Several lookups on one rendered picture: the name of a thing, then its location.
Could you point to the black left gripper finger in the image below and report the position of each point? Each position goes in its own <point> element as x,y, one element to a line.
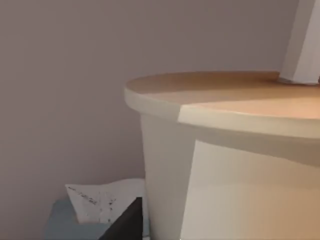
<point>130,225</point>

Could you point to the white plant pot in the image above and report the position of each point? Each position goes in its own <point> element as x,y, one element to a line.
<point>237,175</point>

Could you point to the blue-grey tissue box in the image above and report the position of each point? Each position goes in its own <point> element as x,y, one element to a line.
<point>65,225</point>

